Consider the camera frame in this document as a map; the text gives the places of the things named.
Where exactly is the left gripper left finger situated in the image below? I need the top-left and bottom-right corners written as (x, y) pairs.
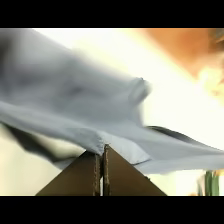
top-left (35, 150), bottom-right (102, 197)

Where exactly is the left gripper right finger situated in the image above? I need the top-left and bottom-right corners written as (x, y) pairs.
top-left (102, 144), bottom-right (167, 197)

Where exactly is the grey-blue shirt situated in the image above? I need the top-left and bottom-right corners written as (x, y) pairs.
top-left (0, 28), bottom-right (224, 175)

